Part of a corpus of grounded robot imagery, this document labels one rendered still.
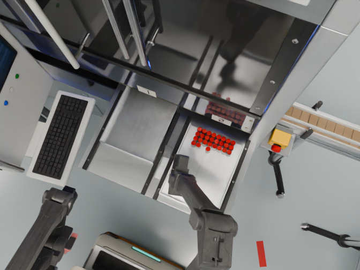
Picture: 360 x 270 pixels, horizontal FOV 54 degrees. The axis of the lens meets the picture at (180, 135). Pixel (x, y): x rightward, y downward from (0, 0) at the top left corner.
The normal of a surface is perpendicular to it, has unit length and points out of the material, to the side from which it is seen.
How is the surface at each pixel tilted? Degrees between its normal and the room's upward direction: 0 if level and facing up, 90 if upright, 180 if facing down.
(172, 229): 0
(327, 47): 90
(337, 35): 90
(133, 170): 0
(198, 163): 0
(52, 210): 41
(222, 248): 21
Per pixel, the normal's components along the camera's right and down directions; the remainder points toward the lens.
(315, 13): -0.39, 0.89
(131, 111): -0.03, -0.25
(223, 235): 0.31, -0.36
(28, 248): 0.29, -0.75
